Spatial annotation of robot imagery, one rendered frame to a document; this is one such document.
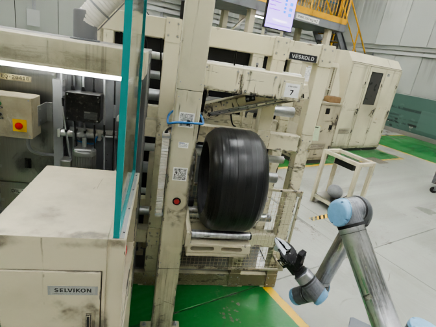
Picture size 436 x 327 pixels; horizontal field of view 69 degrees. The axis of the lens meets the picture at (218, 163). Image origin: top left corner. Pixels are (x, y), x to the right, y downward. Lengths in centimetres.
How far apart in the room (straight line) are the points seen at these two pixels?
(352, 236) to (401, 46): 1299
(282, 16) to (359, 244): 476
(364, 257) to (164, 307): 124
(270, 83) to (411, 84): 1204
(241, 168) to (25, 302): 99
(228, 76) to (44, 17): 895
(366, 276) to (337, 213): 27
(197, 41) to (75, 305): 116
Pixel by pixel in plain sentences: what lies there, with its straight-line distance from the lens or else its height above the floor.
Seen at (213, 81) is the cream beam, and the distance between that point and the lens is 184.
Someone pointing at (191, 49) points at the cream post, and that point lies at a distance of 156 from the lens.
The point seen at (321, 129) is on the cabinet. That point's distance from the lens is 663.
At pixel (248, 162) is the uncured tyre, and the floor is 137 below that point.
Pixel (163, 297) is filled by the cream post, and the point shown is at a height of 41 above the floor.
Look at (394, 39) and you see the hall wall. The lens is 1446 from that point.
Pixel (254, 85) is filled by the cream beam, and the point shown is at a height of 170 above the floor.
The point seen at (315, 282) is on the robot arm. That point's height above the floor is 86.
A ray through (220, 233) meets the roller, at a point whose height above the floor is 92.
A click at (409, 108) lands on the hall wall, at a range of 1366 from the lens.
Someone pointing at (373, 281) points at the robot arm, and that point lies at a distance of 152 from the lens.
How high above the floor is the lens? 185
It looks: 19 degrees down
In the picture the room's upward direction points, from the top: 9 degrees clockwise
